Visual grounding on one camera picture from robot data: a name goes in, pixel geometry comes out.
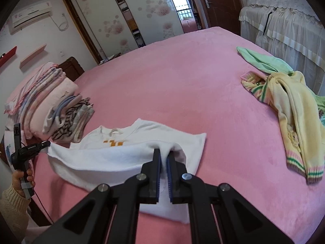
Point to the white air conditioner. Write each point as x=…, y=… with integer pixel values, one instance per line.
x=30, y=15

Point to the small white printed cushion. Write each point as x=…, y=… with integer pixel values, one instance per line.
x=7, y=148

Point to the stack of folded clothes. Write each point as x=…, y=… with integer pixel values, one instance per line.
x=68, y=119

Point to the dark bedside table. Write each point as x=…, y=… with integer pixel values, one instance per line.
x=110, y=59

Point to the white lace covered furniture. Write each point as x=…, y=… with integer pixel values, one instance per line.
x=287, y=30

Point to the pink bed blanket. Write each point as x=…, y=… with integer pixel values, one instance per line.
x=177, y=81

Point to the brown wooden door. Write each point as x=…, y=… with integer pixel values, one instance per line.
x=223, y=2

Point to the pink wall shelf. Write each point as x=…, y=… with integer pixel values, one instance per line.
x=33, y=56

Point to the yellow knitted sweater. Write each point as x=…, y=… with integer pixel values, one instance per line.
x=292, y=111

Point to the pale pink folded quilt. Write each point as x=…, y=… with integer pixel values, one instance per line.
x=53, y=101

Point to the white sweatshirt with orange stripes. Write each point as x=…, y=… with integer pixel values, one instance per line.
x=101, y=162

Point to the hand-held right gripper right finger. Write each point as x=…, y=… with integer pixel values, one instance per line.
x=169, y=180

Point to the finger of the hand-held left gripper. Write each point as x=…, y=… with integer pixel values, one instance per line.
x=45, y=144

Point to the person's left forearm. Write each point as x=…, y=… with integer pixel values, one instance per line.
x=12, y=213

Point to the dark wooden headboard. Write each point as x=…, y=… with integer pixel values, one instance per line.
x=72, y=68

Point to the red wall shelf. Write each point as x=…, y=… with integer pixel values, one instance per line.
x=7, y=57

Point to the window with grille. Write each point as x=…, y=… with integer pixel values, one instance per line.
x=177, y=0

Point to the floral sliding door wardrobe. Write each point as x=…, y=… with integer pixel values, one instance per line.
x=106, y=17

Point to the person's left hand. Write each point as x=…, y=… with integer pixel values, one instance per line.
x=17, y=180

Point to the mint green garment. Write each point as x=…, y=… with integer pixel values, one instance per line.
x=264, y=62

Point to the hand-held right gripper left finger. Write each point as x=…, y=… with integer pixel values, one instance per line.
x=158, y=175

